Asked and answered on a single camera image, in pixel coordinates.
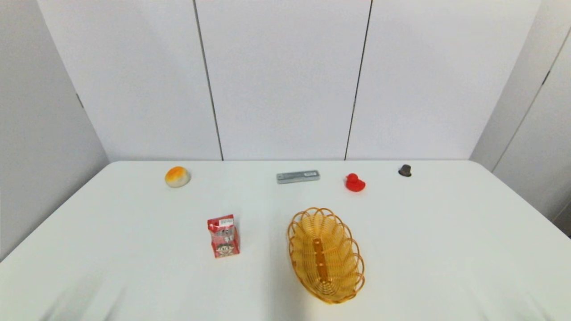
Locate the small dark brown hat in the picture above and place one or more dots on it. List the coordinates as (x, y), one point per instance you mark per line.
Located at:
(405, 170)

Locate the orange and white bun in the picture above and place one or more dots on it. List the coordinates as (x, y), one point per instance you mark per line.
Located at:
(177, 177)

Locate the grey rectangular case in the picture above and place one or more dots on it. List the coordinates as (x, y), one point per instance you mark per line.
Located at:
(297, 176)

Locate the red milk carton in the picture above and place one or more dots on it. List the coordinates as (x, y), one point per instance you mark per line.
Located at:
(224, 238)

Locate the orange wicker basket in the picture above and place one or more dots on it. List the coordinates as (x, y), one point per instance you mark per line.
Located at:
(324, 256)

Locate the red rubber duck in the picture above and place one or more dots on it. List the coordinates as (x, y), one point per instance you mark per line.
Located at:
(354, 183)

